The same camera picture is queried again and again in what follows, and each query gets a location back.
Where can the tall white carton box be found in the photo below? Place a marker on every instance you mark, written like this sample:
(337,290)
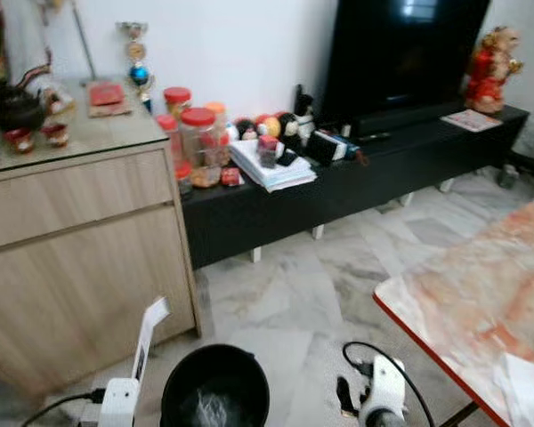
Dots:
(149,342)

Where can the black rubbish bin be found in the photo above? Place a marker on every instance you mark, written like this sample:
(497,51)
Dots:
(214,374)

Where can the orange marble folding table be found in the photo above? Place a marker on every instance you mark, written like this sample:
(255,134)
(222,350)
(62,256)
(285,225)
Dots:
(472,294)

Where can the black low tv console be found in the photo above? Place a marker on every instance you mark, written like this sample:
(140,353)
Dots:
(356,187)

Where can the stack of white papers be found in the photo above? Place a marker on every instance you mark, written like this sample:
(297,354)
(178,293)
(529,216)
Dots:
(274,173)

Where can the small red cube box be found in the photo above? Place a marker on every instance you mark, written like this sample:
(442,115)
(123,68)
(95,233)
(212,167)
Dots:
(231,176)

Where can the black wallet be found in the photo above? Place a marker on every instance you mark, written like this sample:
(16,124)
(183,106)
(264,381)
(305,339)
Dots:
(326,147)

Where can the small dark glass jar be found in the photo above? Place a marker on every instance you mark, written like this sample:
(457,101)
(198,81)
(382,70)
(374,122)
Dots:
(269,152)

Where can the black white figurine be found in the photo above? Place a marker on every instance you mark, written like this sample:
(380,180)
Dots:
(303,111)

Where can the large red lid snack jar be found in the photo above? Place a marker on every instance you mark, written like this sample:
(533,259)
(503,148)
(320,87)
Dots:
(200,147)

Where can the light wooden cabinet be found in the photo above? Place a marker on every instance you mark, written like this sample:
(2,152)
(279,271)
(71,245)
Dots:
(80,258)

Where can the red white booklet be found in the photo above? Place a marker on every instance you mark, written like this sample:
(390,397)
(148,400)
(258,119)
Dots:
(472,120)

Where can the small red tea cup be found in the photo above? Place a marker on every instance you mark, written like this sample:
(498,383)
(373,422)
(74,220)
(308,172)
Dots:
(55,134)
(22,140)

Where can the small red lid snack jar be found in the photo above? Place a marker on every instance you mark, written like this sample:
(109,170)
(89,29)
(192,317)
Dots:
(176,100)

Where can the black flat television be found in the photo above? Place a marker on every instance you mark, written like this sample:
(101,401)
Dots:
(405,49)

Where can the red gold fortune god statue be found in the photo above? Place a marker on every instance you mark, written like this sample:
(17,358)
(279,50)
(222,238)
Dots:
(488,71)

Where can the black ornate teapot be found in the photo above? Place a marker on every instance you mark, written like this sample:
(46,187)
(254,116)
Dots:
(18,107)

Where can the flat red gift box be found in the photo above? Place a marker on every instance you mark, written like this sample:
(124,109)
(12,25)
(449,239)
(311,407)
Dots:
(107,96)

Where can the silver trophy with blue ball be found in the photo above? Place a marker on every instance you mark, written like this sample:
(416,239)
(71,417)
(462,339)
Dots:
(138,62)

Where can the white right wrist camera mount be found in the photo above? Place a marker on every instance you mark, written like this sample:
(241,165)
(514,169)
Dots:
(384,387)

